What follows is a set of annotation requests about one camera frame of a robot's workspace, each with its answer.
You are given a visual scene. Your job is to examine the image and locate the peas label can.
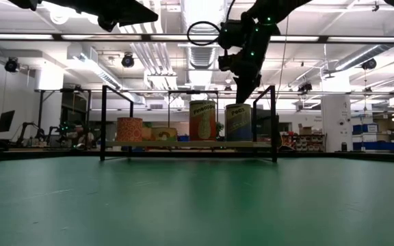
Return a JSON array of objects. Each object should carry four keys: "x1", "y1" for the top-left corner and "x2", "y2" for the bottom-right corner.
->
[{"x1": 224, "y1": 103, "x2": 253, "y2": 142}]

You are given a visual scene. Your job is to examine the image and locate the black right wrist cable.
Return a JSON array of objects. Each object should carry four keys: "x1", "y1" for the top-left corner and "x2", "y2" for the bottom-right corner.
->
[{"x1": 187, "y1": 0, "x2": 237, "y2": 46}]

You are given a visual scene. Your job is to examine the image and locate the orange patterned can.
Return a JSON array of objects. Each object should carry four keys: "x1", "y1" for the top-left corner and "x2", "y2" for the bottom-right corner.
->
[{"x1": 116, "y1": 117, "x2": 144, "y2": 143}]

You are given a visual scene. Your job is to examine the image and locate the pineapple label can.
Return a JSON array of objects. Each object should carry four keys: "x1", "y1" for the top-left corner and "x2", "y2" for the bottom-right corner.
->
[{"x1": 189, "y1": 100, "x2": 217, "y2": 142}]

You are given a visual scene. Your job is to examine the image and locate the wooden shelf black frame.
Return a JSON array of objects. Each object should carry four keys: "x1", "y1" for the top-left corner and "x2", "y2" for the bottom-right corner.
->
[{"x1": 100, "y1": 84, "x2": 278, "y2": 164}]

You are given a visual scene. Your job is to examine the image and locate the black background frame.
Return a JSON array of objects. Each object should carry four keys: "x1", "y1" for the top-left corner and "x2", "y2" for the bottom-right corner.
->
[{"x1": 167, "y1": 89, "x2": 220, "y2": 131}]

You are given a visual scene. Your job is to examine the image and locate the cardboard box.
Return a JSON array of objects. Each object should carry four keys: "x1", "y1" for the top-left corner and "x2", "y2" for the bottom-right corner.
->
[{"x1": 298, "y1": 123, "x2": 314, "y2": 136}]

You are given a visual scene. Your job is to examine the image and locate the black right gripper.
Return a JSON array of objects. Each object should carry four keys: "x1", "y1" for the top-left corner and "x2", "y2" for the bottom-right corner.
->
[{"x1": 218, "y1": 40, "x2": 266, "y2": 105}]

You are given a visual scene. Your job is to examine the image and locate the ceiling ventilation duct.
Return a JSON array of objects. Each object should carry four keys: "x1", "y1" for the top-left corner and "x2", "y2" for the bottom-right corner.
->
[{"x1": 179, "y1": 0, "x2": 231, "y2": 71}]

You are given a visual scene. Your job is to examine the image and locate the white room pillar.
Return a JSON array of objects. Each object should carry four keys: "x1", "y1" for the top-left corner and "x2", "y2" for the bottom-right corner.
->
[{"x1": 321, "y1": 94, "x2": 353, "y2": 144}]

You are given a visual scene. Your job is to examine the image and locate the green table mat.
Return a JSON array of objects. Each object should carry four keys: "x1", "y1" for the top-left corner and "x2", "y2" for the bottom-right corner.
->
[{"x1": 0, "y1": 155, "x2": 394, "y2": 246}]

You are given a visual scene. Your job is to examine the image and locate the black background monitor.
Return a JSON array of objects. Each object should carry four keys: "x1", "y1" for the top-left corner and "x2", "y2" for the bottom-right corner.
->
[{"x1": 0, "y1": 109, "x2": 16, "y2": 133}]

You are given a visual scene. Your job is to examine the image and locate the short mushroom label can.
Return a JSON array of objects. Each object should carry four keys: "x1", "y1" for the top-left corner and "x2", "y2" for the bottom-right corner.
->
[{"x1": 150, "y1": 126, "x2": 179, "y2": 142}]

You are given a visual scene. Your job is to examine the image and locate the black ceiling light rail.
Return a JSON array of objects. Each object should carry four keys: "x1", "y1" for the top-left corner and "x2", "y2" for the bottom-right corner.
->
[{"x1": 0, "y1": 33, "x2": 394, "y2": 44}]

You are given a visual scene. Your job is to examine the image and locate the black ceiling spotlight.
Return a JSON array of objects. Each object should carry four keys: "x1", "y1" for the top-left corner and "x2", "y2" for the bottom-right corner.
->
[
  {"x1": 4, "y1": 57, "x2": 20, "y2": 73},
  {"x1": 298, "y1": 81, "x2": 313, "y2": 94},
  {"x1": 360, "y1": 57, "x2": 378, "y2": 71},
  {"x1": 120, "y1": 53, "x2": 135, "y2": 68}
]

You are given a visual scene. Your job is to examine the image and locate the black rig frame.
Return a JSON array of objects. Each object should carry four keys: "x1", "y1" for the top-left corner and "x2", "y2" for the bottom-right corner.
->
[{"x1": 0, "y1": 148, "x2": 394, "y2": 164}]

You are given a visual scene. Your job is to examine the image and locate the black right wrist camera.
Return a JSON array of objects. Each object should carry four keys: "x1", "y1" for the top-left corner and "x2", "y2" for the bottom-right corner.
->
[{"x1": 218, "y1": 19, "x2": 243, "y2": 49}]

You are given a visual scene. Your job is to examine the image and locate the black metal rack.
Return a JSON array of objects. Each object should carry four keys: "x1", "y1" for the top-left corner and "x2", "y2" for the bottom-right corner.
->
[{"x1": 34, "y1": 87, "x2": 92, "y2": 151}]

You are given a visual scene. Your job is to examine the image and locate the green citrus label can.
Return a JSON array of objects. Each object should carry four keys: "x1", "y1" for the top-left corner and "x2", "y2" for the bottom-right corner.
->
[{"x1": 141, "y1": 122, "x2": 154, "y2": 142}]

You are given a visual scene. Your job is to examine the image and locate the blue storage bins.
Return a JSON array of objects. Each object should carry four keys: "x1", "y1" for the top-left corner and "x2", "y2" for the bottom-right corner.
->
[{"x1": 352, "y1": 122, "x2": 378, "y2": 144}]

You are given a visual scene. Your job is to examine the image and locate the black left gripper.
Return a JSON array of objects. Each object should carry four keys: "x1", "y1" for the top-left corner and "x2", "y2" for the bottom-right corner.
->
[{"x1": 42, "y1": 0, "x2": 159, "y2": 33}]

